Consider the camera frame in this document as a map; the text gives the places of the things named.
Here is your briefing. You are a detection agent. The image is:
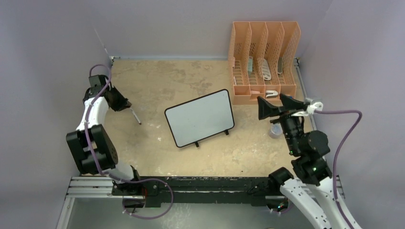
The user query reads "aluminium frame rail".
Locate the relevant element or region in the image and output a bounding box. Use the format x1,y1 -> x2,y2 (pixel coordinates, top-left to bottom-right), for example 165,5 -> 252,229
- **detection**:
57,176 -> 352,229

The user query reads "small clear plastic jar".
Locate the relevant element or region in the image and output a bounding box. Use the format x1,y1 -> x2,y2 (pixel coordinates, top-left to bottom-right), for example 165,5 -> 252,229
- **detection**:
268,123 -> 283,139

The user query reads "small black-framed whiteboard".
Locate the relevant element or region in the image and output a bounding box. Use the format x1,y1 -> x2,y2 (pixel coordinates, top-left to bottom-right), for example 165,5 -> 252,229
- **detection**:
164,89 -> 235,148

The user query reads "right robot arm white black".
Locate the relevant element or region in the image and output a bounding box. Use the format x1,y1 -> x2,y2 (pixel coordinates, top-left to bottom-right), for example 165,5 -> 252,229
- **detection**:
257,94 -> 362,229

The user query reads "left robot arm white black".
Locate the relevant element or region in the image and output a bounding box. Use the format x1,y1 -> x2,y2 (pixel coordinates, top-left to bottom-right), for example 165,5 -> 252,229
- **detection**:
66,74 -> 142,195

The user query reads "peach plastic file organizer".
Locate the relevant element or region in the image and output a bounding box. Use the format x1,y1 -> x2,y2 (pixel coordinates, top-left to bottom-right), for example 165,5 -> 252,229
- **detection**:
228,21 -> 301,105

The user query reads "grey eraser in organizer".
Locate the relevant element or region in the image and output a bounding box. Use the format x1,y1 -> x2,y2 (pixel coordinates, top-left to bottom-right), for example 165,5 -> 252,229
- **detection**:
247,56 -> 253,74

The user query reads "white perforated tool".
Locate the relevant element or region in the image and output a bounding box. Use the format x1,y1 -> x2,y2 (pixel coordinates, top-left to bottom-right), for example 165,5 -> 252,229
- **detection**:
261,59 -> 272,81

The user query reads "dark grey flat tool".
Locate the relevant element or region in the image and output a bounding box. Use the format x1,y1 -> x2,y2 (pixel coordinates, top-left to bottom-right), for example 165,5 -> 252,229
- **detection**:
277,56 -> 283,75

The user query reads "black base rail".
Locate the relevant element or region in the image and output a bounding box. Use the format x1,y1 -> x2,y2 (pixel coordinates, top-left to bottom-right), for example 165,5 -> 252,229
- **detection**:
112,177 -> 287,208

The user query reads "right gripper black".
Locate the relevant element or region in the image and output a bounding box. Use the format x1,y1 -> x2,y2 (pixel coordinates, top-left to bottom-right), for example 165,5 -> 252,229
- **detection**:
256,93 -> 303,154

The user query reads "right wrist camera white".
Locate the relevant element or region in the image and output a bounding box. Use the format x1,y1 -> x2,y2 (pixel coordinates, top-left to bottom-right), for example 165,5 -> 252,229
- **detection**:
305,98 -> 324,115

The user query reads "white marker rainbow stripe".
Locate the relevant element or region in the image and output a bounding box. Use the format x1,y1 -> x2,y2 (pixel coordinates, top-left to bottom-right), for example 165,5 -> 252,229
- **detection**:
129,107 -> 142,125

